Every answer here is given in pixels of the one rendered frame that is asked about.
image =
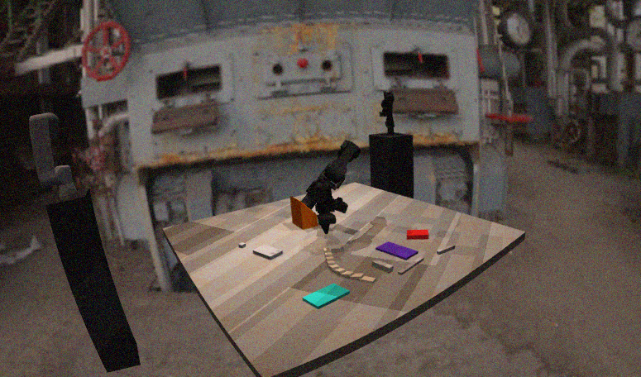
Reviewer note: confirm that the turquoise rectangular block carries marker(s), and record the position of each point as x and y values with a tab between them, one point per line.
325	296

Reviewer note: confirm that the purple rectangular block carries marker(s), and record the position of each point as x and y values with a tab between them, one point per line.
395	250

